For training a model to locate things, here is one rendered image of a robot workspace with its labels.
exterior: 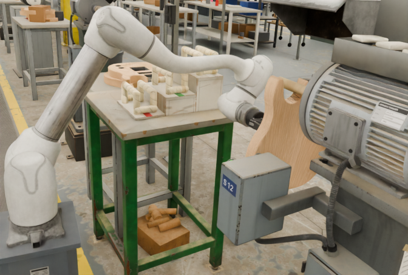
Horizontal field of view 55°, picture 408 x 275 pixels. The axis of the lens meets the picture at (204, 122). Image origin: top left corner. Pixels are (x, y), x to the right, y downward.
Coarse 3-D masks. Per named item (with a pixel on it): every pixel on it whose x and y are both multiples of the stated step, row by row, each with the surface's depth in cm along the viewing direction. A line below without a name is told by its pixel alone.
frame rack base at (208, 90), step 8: (176, 80) 207; (192, 80) 191; (200, 80) 188; (208, 80) 190; (216, 80) 193; (192, 88) 192; (200, 88) 190; (208, 88) 192; (216, 88) 194; (200, 96) 191; (208, 96) 194; (216, 96) 196; (200, 104) 193; (208, 104) 195; (216, 104) 198
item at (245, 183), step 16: (240, 160) 103; (256, 160) 104; (272, 160) 104; (224, 176) 101; (240, 176) 96; (256, 176) 97; (272, 176) 99; (288, 176) 103; (224, 192) 103; (240, 192) 96; (256, 192) 99; (272, 192) 102; (224, 208) 104; (240, 208) 98; (256, 208) 101; (224, 224) 105; (240, 224) 100; (256, 224) 103; (272, 224) 106; (240, 240) 102; (256, 240) 112; (272, 240) 109; (288, 240) 106; (320, 240) 100
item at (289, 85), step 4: (280, 76) 130; (284, 80) 127; (288, 80) 126; (284, 84) 126; (288, 84) 125; (292, 84) 124; (296, 84) 123; (300, 84) 122; (284, 88) 127; (288, 88) 125; (292, 88) 123; (296, 88) 122; (300, 88) 121; (304, 88) 120; (296, 92) 123; (300, 92) 121
